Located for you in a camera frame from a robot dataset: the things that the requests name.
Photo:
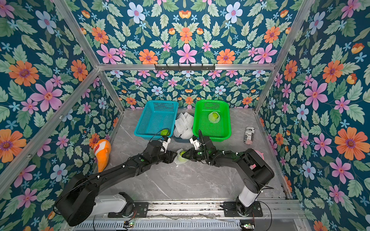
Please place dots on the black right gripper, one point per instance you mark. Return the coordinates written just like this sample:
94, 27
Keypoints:
195, 155

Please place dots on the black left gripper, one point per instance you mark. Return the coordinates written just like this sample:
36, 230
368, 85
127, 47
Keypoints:
169, 156

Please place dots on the white foam net sleeve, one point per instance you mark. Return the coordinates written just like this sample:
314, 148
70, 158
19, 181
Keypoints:
177, 159
209, 117

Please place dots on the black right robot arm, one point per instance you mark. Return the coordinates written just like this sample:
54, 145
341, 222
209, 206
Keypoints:
255, 180

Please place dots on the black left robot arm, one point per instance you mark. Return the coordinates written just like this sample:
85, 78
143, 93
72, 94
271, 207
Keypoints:
81, 197

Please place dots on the grey bin of nets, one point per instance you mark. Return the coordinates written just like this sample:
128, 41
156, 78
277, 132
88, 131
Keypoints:
179, 140

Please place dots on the pile of white foam nets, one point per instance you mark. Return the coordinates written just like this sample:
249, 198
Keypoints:
183, 127

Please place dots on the green custard apple at edge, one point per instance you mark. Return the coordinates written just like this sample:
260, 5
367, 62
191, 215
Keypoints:
165, 132

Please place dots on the bright green plastic basket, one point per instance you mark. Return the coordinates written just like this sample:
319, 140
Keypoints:
220, 131

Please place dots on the teal plastic basket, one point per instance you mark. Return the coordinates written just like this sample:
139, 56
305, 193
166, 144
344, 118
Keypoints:
156, 116

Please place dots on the striped drink can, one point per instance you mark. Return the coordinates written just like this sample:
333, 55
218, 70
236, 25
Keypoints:
249, 135

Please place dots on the orange clownfish toy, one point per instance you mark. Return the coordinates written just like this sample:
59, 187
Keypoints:
102, 150

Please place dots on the pink alarm clock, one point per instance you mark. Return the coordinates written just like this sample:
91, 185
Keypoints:
256, 158

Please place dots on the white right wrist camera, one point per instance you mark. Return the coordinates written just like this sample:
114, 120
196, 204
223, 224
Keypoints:
195, 142

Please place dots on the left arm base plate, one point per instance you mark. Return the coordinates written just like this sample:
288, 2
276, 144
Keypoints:
132, 209

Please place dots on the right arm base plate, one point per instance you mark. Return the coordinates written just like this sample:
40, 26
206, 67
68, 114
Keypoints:
237, 209

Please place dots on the black hook rail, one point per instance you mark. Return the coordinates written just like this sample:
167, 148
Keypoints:
184, 67

